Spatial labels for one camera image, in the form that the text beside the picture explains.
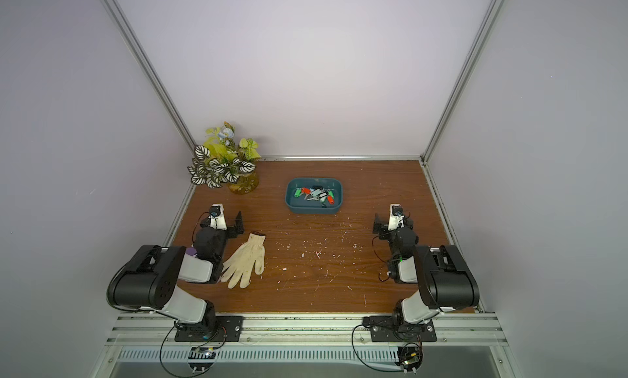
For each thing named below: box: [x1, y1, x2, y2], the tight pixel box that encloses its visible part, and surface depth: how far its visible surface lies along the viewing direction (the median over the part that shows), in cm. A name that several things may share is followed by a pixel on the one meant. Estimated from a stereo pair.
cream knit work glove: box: [219, 233, 266, 289], surface depth 89 cm
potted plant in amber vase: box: [187, 121, 262, 195], surface depth 92 cm
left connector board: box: [188, 346, 217, 373], surface depth 72 cm
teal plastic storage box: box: [284, 176, 344, 216], surface depth 105 cm
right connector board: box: [394, 346, 423, 373], surface depth 71 cm
